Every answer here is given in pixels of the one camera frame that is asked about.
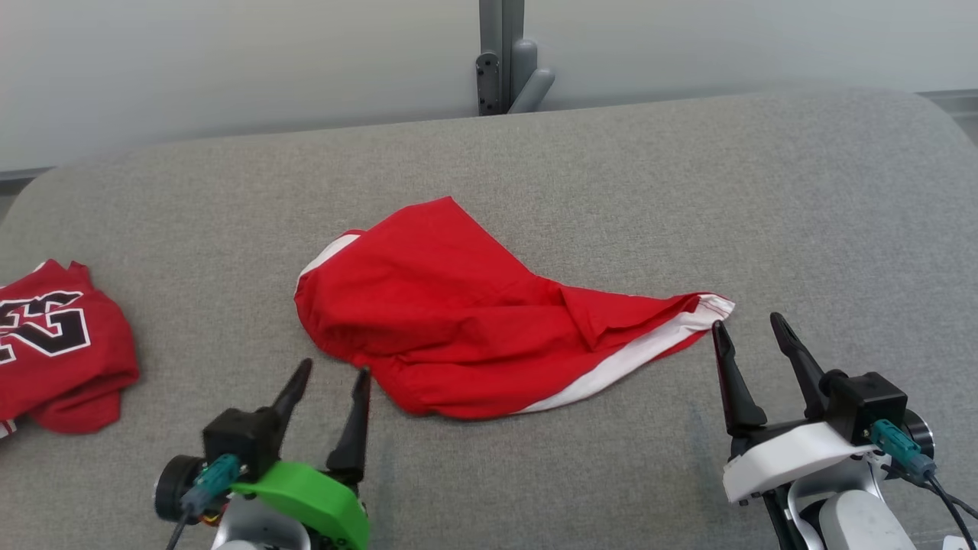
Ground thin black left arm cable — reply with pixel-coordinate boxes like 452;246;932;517
164;508;193;550

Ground grey fabric sofa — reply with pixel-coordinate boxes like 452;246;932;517
0;86;978;550

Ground red jersey with black number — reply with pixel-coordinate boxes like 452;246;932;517
0;258;141;440

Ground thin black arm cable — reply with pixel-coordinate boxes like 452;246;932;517
164;508;193;550
879;457;978;550

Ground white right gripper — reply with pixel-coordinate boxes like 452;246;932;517
712;312;879;505

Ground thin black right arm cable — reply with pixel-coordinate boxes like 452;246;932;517
879;457;978;550

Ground grey metal post with bracket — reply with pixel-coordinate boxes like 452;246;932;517
475;0;556;117

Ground red shorts with white stripe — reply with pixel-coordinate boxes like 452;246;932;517
294;196;736;421

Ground teal cable connector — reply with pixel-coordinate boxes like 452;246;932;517
182;454;242;514
870;419;938;480

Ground teal right cable connector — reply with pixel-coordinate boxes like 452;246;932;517
870;419;938;480

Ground teal left cable connector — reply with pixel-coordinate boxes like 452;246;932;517
182;454;242;514

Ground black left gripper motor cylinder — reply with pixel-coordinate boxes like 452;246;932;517
153;455;206;523

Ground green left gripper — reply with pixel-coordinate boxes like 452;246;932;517
229;358;372;550

